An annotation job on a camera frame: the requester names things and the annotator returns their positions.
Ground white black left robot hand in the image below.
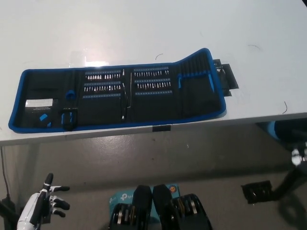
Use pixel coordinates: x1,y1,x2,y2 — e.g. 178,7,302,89
18,173,71,227

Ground blue bit holder strip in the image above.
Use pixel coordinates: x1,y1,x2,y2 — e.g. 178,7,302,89
83,82,121,92
83,94,121,99
133,68,171,77
134,91,174,97
134,78,171,88
85,69,122,80

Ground slim black silver extension rod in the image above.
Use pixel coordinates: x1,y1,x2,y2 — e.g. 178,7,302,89
121,69,127,121

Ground black blue-edged roll-up toolkit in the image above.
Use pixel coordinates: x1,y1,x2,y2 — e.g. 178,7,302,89
8,47,227,132

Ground silver tweezers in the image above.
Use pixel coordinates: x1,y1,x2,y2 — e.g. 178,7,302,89
126,71,133,109

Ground blue black clip tool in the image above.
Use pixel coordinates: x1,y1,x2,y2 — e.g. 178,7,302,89
60,108,78,131

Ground teal tp-link box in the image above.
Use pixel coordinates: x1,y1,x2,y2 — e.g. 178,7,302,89
109,184,180,220

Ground black power cable with plug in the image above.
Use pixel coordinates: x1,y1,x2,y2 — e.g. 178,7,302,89
0,146,15,211

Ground black tape patch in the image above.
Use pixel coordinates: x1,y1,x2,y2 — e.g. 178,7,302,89
213,58,240,97

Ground short black tape strip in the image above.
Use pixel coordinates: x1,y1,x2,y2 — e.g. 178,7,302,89
152,125,172,133

